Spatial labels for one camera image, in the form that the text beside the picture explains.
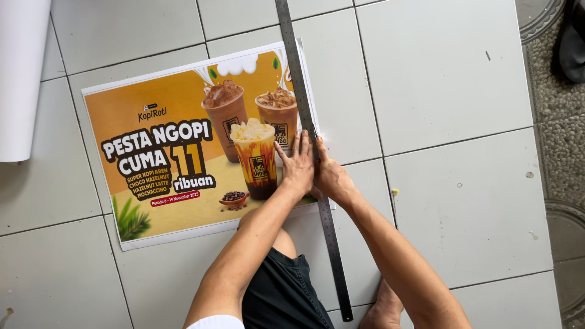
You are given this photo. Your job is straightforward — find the person's right hand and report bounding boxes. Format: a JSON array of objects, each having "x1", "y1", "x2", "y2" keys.
[{"x1": 314, "y1": 135, "x2": 358, "y2": 205}]

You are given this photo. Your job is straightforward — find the person's left hand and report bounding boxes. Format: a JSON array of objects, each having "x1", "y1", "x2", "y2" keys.
[{"x1": 273, "y1": 130, "x2": 317, "y2": 197}]

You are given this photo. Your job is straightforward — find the long steel ruler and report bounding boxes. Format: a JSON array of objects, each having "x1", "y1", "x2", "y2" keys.
[{"x1": 275, "y1": 0, "x2": 354, "y2": 323}]

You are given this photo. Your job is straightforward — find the orange printed drinks poster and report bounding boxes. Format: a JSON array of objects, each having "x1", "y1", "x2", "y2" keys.
[{"x1": 81, "y1": 38, "x2": 336, "y2": 252}]

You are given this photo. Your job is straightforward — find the person's bare knee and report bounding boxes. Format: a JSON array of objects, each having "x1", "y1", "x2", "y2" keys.
[{"x1": 238, "y1": 208, "x2": 299, "y2": 260}]

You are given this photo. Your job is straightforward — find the person's black shorts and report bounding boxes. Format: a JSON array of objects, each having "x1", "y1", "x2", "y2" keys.
[{"x1": 241, "y1": 247, "x2": 335, "y2": 329}]

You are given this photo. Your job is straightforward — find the person's bare foot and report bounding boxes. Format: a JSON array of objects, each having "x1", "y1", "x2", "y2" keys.
[{"x1": 359, "y1": 278, "x2": 406, "y2": 329}]

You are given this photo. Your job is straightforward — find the person's white shirt sleeve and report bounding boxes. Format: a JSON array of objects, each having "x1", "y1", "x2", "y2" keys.
[{"x1": 185, "y1": 314, "x2": 246, "y2": 329}]

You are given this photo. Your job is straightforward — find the round grey metal drain cover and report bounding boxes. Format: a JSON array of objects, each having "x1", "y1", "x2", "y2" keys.
[
  {"x1": 544, "y1": 199, "x2": 585, "y2": 323},
  {"x1": 516, "y1": 0, "x2": 568, "y2": 45}
]

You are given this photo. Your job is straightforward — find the dark grey shoe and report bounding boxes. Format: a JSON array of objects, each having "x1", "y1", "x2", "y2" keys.
[{"x1": 554, "y1": 0, "x2": 585, "y2": 84}]

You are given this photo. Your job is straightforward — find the white paper roll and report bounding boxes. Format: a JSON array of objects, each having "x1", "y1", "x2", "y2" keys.
[{"x1": 0, "y1": 0, "x2": 52, "y2": 163}]

